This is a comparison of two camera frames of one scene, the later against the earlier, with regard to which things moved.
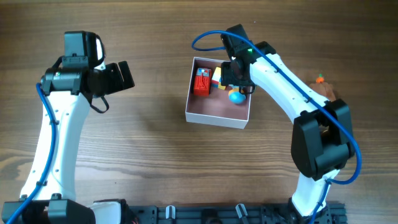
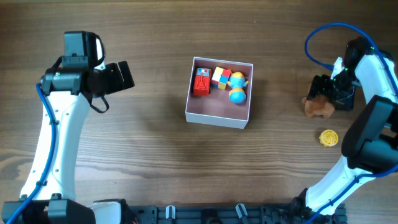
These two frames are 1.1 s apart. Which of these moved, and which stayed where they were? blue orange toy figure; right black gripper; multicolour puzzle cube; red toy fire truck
Moved: right black gripper
Stayed: blue orange toy figure; multicolour puzzle cube; red toy fire truck
